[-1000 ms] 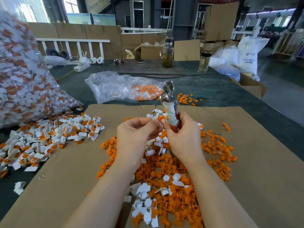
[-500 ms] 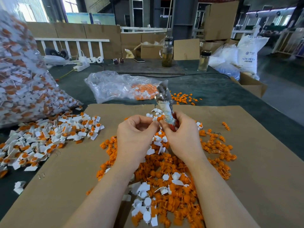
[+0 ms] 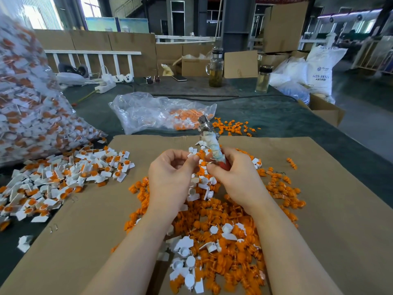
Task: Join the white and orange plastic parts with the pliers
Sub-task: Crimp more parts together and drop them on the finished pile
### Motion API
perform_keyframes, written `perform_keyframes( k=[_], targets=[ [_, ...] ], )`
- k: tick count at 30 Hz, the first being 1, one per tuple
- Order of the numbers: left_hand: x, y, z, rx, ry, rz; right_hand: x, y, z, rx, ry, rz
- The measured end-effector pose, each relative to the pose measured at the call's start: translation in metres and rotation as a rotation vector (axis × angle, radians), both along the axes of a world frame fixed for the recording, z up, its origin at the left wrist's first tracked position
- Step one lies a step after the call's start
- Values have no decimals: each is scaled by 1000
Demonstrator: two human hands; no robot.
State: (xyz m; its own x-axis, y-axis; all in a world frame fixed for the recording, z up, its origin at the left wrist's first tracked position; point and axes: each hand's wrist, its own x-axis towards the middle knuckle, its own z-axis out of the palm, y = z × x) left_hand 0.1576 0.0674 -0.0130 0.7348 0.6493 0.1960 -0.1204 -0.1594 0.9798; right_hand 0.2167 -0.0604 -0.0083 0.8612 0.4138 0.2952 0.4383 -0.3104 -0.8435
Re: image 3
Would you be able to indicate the person's right hand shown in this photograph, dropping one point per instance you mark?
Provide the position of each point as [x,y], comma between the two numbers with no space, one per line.
[242,181]

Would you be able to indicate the person's left hand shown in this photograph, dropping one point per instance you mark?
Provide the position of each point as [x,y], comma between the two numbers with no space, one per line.
[169,180]

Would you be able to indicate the orange white plastic piece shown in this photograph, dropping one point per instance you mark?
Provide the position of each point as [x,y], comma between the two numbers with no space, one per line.
[126,165]

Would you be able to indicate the pile of orange and white parts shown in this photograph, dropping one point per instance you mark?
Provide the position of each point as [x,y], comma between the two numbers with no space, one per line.
[218,242]

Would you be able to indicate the pile of assembled white-orange parts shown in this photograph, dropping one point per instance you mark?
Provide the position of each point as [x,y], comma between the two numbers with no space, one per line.
[43,184]

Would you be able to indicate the person's left forearm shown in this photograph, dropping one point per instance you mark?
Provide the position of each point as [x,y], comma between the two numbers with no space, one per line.
[129,262]

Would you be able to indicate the person's right forearm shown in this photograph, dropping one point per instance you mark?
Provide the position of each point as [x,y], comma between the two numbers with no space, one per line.
[298,266]

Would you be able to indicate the scatter of orange offcuts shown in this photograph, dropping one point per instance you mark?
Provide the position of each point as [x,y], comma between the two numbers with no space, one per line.
[236,127]

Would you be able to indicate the small clear plastic bag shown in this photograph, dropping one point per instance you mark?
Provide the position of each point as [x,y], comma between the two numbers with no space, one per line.
[142,111]

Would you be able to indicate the black phone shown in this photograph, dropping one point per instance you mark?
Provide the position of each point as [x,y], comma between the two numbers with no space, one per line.
[180,78]

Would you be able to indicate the glass bottle with black lid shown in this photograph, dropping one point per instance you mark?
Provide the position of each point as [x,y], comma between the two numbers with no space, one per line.
[263,78]

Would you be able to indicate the open brown cardboard box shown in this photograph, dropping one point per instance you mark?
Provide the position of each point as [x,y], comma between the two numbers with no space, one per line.
[322,110]

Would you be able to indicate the brown cardboard sheet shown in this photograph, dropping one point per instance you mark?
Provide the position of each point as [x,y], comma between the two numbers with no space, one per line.
[359,215]
[70,225]

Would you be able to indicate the clear blue plastic bag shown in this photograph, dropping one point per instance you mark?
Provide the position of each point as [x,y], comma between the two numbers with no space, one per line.
[290,81]

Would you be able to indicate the white power strip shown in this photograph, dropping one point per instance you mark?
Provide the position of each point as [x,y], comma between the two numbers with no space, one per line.
[105,86]

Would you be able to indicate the open cardboard box with paper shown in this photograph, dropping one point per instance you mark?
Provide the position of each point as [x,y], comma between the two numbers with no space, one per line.
[192,66]

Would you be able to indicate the glass tea jar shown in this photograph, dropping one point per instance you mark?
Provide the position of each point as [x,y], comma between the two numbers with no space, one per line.
[215,67]

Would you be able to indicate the flat brown cardboard panel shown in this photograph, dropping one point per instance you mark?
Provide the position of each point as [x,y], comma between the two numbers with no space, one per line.
[240,64]

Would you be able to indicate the white woven sack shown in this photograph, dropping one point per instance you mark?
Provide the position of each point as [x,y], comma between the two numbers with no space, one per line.
[325,70]

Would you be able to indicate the row of upright cardboard sheets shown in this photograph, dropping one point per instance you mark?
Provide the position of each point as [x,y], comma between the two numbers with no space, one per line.
[140,43]

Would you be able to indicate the white oval plastic device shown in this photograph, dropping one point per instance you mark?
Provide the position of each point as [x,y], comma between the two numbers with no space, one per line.
[70,78]

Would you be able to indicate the large clear bag of seals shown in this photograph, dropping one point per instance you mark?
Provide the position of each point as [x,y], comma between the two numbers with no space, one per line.
[37,113]

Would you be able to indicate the dark steel pillar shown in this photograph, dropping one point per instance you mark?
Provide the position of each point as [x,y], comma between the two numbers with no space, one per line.
[239,24]

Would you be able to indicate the tall brown cardboard box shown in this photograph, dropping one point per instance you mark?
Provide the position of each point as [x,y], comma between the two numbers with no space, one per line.
[285,26]

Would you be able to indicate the white metal rack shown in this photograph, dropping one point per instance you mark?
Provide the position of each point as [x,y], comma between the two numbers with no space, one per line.
[377,54]

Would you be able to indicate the white railing frame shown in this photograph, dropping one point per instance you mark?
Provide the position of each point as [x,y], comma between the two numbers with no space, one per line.
[92,52]

